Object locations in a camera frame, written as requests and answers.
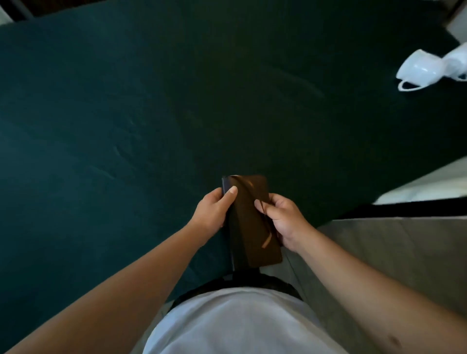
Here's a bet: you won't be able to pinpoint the person's right hand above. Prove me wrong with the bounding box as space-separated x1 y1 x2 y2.
254 193 314 253

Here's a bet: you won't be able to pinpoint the person's left hand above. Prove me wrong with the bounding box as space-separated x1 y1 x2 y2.
188 186 238 239

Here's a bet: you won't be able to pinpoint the brown notebook with ribbon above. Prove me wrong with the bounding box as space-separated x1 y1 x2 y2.
221 175 283 272

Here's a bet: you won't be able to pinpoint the person's left forearm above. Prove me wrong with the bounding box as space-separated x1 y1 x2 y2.
0 222 210 354

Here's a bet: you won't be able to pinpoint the person's right forearm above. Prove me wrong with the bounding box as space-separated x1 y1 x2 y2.
296 230 467 354

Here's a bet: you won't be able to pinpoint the person's dark trousers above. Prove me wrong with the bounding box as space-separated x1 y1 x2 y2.
169 269 303 310

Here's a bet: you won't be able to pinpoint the dark green tablecloth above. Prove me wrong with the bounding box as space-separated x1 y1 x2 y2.
0 0 467 354

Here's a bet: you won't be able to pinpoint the person's white shirt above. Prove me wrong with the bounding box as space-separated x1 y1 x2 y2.
143 287 349 354

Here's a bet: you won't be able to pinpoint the white cup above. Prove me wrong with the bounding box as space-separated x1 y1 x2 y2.
441 42 467 81
396 49 446 92

